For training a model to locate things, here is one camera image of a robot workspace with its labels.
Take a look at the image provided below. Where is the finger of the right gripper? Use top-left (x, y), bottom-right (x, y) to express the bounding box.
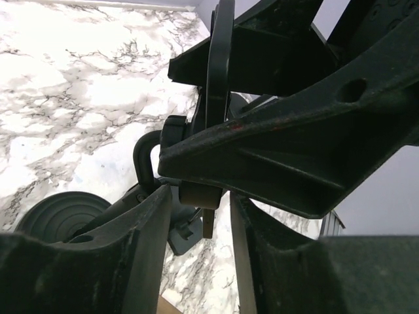
top-left (168, 0), bottom-right (341, 96)
top-left (158, 6), bottom-right (418, 218)

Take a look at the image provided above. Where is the phone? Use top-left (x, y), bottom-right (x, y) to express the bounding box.
top-left (206, 0), bottom-right (235, 128)

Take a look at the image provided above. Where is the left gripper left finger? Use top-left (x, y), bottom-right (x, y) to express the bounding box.
top-left (1, 185), bottom-right (172, 313)

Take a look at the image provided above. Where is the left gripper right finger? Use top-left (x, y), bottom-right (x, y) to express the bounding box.
top-left (230, 194), bottom-right (418, 313)

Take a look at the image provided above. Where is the black tall round-base stand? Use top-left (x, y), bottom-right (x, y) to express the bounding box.
top-left (16, 130), bottom-right (215, 255)

